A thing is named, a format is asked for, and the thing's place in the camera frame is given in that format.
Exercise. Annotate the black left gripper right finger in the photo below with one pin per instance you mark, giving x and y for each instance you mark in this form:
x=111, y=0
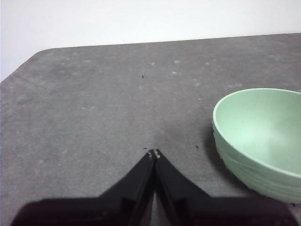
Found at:
x=200, y=212

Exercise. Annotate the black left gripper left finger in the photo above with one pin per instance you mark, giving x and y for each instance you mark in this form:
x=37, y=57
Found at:
x=113, y=209

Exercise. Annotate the green ribbed bowl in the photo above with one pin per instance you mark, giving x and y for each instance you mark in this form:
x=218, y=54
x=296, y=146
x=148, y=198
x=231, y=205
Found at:
x=263, y=131

